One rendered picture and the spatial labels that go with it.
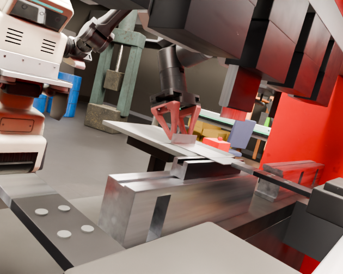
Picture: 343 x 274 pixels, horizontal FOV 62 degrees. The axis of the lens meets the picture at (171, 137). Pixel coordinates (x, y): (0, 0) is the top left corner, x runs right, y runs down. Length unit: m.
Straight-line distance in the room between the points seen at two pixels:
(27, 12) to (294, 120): 1.15
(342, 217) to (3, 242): 0.43
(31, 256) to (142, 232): 0.14
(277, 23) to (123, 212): 0.40
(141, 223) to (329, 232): 0.66
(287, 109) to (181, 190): 1.05
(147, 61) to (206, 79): 2.49
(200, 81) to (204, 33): 8.46
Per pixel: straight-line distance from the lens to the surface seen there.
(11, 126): 1.22
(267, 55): 0.55
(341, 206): 0.45
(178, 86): 0.62
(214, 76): 8.63
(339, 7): 0.89
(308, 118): 1.40
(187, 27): 0.36
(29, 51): 1.20
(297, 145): 1.41
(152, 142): 0.57
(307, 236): 0.98
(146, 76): 10.16
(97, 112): 6.07
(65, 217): 0.21
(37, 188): 0.25
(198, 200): 0.51
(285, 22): 0.59
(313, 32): 0.74
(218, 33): 0.41
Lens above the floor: 1.10
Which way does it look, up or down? 9 degrees down
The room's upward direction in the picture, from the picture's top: 14 degrees clockwise
